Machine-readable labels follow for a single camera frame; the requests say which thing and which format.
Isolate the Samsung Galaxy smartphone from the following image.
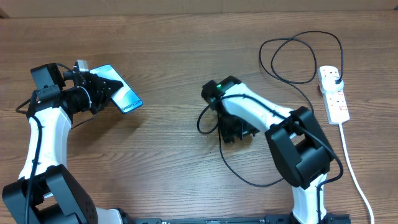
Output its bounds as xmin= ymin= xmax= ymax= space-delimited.
xmin=90 ymin=64 xmax=143 ymax=114

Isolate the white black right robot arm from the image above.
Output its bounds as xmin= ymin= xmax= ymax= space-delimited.
xmin=201 ymin=76 xmax=350 ymax=223

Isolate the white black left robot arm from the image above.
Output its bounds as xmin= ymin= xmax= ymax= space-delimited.
xmin=2 ymin=60 xmax=134 ymax=223

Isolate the white charger plug adapter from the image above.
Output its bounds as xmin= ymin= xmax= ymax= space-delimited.
xmin=320 ymin=77 xmax=344 ymax=94

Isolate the white power strip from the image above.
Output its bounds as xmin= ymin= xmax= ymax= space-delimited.
xmin=318 ymin=65 xmax=350 ymax=124

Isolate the white power strip cord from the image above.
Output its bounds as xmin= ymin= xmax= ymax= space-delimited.
xmin=338 ymin=123 xmax=376 ymax=224

